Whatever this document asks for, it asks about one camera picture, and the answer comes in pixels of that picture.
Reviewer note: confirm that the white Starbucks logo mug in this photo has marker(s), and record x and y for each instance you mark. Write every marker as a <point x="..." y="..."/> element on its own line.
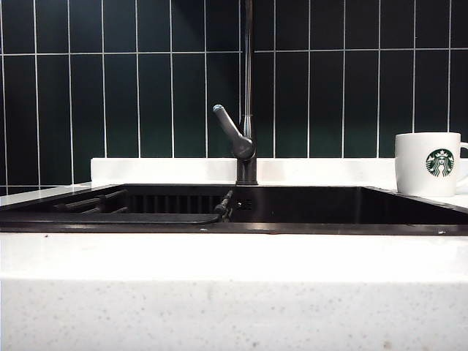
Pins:
<point x="413" y="164"/>

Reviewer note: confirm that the black kitchen sink basin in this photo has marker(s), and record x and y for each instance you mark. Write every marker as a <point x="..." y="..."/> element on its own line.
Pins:
<point x="329" y="208"/>

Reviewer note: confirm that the grey metal faucet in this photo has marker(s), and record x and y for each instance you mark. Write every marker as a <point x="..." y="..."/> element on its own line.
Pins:
<point x="248" y="73"/>

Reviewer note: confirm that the white stone backsplash ledge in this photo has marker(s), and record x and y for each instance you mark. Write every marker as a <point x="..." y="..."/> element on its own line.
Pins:
<point x="164" y="170"/>

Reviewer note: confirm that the black barred drain rack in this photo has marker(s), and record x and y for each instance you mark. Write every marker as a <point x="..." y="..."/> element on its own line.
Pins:
<point x="109" y="195"/>

